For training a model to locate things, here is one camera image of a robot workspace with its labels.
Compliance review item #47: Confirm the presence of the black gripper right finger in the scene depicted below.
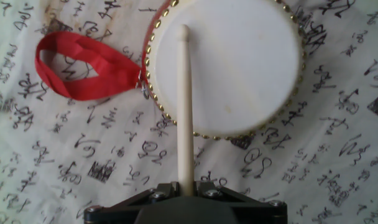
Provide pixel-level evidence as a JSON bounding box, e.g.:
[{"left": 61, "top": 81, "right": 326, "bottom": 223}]
[{"left": 193, "top": 181, "right": 288, "bottom": 224}]

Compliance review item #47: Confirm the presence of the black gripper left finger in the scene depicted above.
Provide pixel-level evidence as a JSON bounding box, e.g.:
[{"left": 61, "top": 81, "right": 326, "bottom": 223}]
[{"left": 84, "top": 181, "right": 181, "bottom": 224}]

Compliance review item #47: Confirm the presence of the wooden drumstick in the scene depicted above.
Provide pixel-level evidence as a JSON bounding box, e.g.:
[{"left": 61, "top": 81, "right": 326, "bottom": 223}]
[{"left": 175, "top": 24, "right": 196, "bottom": 197}]

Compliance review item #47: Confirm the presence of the red drum with white skin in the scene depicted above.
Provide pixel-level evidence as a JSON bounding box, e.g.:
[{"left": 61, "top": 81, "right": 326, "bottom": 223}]
[{"left": 141, "top": 0, "right": 308, "bottom": 141}]

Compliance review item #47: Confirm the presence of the beige calligraphy print cloth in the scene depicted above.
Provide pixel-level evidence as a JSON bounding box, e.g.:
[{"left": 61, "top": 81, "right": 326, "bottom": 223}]
[{"left": 0, "top": 0, "right": 378, "bottom": 224}]

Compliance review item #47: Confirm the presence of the red ribbon strap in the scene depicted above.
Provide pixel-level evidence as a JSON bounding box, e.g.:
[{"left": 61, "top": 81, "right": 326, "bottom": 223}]
[{"left": 34, "top": 30, "right": 143, "bottom": 102}]

